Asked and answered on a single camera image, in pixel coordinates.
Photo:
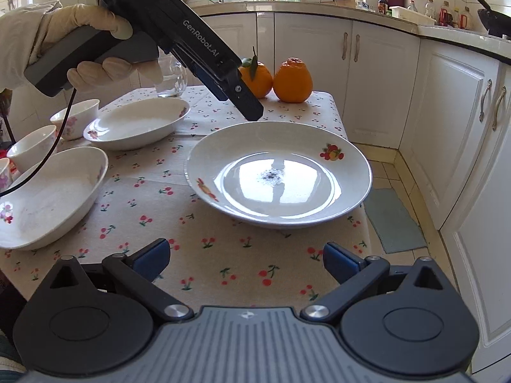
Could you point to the plain white bowl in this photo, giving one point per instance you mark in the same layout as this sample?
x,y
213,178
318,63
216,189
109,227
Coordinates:
x,y
30,153

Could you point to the green floor mat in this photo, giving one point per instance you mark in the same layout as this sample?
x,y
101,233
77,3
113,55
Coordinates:
x,y
393,223

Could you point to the person's left hand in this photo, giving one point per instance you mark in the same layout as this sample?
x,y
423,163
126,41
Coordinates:
x,y
80,18

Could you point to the white bowl pink floral print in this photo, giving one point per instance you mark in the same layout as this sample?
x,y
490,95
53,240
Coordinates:
x,y
3,177
80,121

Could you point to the dark sauce bottle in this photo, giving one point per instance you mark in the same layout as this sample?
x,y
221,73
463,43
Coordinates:
x,y
382,4

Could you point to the person's left forearm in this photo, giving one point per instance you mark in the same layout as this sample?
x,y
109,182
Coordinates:
x,y
16,40

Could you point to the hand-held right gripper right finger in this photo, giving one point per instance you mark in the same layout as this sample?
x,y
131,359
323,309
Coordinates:
x,y
343,261

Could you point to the round white plate fruit print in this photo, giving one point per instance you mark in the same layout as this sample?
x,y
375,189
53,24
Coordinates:
x,y
279,207

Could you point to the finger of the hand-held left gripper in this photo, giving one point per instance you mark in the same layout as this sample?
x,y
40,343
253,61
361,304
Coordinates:
x,y
243,95

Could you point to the oval white plate floral print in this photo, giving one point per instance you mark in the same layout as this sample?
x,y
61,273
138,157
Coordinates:
x,y
135,123
48,203

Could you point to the orange with green leaf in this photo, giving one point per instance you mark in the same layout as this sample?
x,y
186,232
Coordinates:
x,y
259,81

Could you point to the orange without leaf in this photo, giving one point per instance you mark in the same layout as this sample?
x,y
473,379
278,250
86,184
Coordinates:
x,y
291,81

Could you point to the white plastic basket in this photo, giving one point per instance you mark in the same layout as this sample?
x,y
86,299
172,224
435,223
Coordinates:
x,y
411,15

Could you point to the black wok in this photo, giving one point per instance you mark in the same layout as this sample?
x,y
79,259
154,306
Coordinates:
x,y
493,20

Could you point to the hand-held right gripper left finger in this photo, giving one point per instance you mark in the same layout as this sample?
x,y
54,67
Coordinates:
x,y
151,259

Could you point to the glass water pitcher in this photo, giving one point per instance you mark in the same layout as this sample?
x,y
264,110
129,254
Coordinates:
x,y
171,85

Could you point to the white kitchen cabinet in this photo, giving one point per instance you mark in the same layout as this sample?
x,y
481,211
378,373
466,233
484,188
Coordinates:
x,y
379,72

